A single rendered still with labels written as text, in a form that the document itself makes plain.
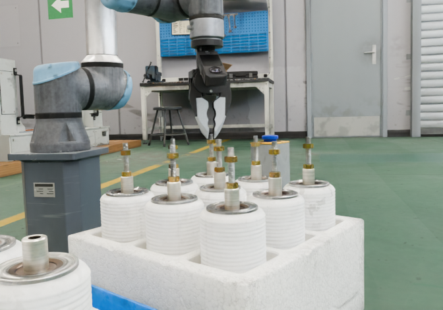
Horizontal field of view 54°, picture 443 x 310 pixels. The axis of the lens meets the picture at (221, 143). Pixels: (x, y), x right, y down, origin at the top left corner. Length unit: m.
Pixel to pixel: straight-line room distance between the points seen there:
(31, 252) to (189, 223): 0.30
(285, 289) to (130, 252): 0.24
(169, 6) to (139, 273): 0.58
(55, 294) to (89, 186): 0.79
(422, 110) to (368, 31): 1.20
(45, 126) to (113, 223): 0.47
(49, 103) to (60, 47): 5.82
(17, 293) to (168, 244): 0.32
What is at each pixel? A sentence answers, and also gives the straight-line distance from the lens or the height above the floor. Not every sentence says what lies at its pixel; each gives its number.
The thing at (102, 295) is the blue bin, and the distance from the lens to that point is 0.74.
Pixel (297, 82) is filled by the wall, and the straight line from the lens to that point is 5.90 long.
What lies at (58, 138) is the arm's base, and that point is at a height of 0.33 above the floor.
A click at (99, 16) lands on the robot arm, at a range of 1.28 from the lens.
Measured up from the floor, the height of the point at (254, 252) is 0.20.
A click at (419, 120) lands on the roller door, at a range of 5.92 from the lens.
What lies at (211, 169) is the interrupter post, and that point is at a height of 0.26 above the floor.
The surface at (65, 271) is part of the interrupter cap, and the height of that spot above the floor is 0.25.
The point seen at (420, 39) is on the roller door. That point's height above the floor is 1.19.
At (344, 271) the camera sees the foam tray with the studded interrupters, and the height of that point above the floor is 0.11.
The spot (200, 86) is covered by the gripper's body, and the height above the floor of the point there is 0.44.
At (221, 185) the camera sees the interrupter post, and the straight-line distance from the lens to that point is 0.79.
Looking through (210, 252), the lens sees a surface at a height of 0.20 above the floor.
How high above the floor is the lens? 0.39
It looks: 4 degrees down
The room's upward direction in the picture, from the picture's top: 2 degrees counter-clockwise
